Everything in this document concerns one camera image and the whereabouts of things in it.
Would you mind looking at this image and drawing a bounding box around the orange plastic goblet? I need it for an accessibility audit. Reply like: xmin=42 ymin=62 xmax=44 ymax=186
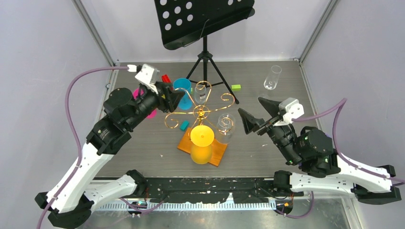
xmin=190 ymin=125 xmax=214 ymax=164

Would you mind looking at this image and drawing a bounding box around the light green toy block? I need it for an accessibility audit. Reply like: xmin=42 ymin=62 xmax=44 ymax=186
xmin=231 ymin=84 xmax=241 ymax=91

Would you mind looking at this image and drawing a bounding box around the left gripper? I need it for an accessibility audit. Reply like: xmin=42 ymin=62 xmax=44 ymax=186
xmin=126 ymin=81 xmax=184 ymax=130

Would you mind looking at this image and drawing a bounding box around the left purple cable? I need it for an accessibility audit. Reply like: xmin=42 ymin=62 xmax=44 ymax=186
xmin=35 ymin=65 xmax=168 ymax=229

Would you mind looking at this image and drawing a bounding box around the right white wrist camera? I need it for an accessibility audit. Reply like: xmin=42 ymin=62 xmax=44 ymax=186
xmin=273 ymin=98 xmax=304 ymax=126

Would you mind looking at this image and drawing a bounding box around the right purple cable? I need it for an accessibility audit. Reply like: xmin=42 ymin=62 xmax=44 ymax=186
xmin=275 ymin=98 xmax=405 ymax=219

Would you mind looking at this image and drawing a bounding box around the tall clear flute glass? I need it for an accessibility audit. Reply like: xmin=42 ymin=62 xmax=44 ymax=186
xmin=256 ymin=65 xmax=282 ymax=99

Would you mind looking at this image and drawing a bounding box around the purple cable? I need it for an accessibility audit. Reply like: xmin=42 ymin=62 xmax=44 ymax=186
xmin=35 ymin=65 xmax=168 ymax=229
xmin=275 ymin=98 xmax=405 ymax=219

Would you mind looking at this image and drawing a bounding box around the clear stemless wine glass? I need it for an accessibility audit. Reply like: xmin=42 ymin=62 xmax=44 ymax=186
xmin=215 ymin=113 xmax=236 ymax=144

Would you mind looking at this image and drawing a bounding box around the small clear wine glass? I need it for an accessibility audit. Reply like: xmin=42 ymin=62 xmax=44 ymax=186
xmin=194 ymin=84 xmax=207 ymax=105

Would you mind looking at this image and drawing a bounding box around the blue plastic goblet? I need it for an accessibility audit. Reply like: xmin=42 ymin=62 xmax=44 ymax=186
xmin=173 ymin=78 xmax=192 ymax=110

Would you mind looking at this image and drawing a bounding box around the gold wine glass rack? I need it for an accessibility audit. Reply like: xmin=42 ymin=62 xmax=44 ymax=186
xmin=164 ymin=81 xmax=236 ymax=167

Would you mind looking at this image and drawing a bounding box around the pink plastic goblet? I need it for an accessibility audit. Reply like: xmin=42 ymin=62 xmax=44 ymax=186
xmin=132 ymin=88 xmax=158 ymax=120

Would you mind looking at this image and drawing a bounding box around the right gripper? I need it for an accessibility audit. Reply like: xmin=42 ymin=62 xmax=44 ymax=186
xmin=235 ymin=97 xmax=299 ymax=164

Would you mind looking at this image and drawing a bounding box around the teal toy block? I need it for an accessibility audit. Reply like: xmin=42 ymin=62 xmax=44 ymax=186
xmin=180 ymin=120 xmax=190 ymax=131

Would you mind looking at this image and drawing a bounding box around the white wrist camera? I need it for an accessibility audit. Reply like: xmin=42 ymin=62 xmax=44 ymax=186
xmin=127 ymin=64 xmax=160 ymax=95
xmin=273 ymin=98 xmax=304 ymax=126

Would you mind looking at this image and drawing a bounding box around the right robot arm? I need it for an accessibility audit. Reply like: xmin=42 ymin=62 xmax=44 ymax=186
xmin=238 ymin=97 xmax=402 ymax=205

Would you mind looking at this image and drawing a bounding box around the black music stand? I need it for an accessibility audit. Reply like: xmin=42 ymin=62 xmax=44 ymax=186
xmin=154 ymin=0 xmax=255 ymax=95

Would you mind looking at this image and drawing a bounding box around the red toy block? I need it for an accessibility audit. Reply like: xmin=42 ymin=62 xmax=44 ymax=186
xmin=161 ymin=74 xmax=171 ymax=83

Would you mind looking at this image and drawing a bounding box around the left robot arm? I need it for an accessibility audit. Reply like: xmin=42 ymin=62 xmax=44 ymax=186
xmin=35 ymin=82 xmax=185 ymax=229

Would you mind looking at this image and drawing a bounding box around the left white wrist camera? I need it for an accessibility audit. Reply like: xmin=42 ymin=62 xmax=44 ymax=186
xmin=127 ymin=64 xmax=160 ymax=95

